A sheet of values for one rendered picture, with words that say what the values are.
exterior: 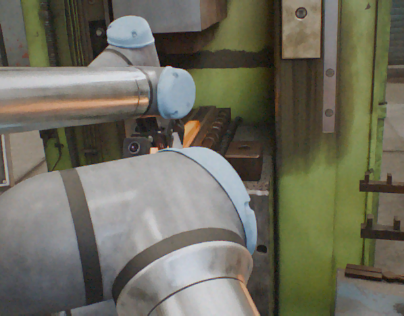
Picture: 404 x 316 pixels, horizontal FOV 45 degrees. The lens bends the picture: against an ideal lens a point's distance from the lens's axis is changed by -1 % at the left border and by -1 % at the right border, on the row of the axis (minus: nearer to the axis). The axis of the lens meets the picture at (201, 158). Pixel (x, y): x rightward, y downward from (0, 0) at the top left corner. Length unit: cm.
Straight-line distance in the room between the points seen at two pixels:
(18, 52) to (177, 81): 734
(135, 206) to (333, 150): 96
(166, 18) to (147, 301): 84
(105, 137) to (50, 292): 103
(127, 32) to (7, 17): 719
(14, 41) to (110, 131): 668
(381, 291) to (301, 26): 64
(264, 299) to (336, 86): 55
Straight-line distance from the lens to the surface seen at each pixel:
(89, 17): 134
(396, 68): 725
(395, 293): 122
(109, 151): 141
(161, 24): 113
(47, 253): 38
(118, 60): 84
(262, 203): 114
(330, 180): 133
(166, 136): 97
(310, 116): 128
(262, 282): 125
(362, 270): 126
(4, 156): 123
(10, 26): 801
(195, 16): 112
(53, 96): 59
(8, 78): 57
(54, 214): 38
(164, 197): 39
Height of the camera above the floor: 137
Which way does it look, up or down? 20 degrees down
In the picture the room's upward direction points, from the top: 4 degrees counter-clockwise
